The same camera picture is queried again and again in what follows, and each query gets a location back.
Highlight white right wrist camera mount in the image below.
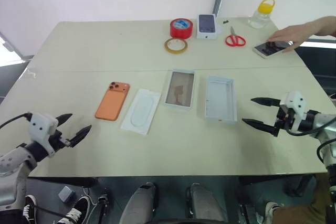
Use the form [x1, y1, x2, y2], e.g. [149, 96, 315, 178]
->
[279, 90, 308, 133]

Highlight clear jar with yellow lid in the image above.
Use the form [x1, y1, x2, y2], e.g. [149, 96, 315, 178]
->
[247, 0, 276, 29]

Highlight red tape roll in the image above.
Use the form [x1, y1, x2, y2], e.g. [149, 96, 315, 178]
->
[169, 18, 194, 40]

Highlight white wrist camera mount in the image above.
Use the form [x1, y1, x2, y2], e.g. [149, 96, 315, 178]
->
[279, 90, 308, 133]
[28, 113, 59, 158]

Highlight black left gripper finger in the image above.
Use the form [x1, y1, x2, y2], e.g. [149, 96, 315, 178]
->
[69, 125, 92, 148]
[56, 113, 74, 128]

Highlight grey slanted frame bar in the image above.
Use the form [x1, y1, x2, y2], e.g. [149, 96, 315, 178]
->
[0, 31, 24, 61]

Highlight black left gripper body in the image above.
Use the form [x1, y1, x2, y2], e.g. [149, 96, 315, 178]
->
[49, 129, 72, 154]

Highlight white phone box base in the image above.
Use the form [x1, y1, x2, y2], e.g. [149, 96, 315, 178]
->
[164, 69, 196, 111]

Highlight grey rounded shape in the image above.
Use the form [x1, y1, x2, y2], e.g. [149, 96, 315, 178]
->
[185, 183, 228, 224]
[119, 182, 160, 224]

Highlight white box lid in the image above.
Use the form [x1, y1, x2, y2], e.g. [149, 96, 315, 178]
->
[204, 76, 238, 125]

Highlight phone box with purple print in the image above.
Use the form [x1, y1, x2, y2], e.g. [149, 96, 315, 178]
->
[196, 13, 221, 40]

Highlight black and white sneaker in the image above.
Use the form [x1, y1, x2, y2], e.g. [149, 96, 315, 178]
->
[22, 195, 38, 224]
[56, 195, 92, 224]

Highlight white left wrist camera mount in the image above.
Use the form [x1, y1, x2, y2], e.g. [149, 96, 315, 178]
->
[28, 113, 59, 158]

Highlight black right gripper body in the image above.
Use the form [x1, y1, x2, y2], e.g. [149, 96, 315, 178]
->
[272, 105, 295, 138]

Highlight red handled scissors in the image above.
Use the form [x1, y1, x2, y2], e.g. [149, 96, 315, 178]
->
[225, 26, 247, 48]

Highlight bare person hand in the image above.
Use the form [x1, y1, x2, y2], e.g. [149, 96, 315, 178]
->
[268, 25, 316, 53]

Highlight white shoe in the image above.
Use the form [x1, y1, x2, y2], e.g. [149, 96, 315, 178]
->
[264, 201, 285, 224]

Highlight white paper insert tray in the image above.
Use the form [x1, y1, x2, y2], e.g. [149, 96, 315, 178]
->
[120, 88, 161, 135]

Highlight white smartphone with dark screen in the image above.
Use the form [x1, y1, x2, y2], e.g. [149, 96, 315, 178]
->
[253, 40, 293, 59]

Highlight yellow clear tape roll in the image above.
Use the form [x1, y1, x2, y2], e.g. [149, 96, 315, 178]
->
[164, 37, 189, 55]

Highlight brown trouser leg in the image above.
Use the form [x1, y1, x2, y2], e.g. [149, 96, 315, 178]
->
[272, 173, 336, 224]

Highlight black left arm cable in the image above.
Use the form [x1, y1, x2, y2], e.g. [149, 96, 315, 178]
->
[0, 113, 34, 131]

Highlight small grey metal block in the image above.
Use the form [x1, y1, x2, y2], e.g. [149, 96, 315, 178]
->
[58, 186, 77, 204]

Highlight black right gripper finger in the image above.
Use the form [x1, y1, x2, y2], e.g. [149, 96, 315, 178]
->
[241, 118, 277, 137]
[250, 97, 282, 108]

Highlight orange smartphone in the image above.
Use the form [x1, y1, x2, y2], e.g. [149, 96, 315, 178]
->
[94, 81, 131, 122]

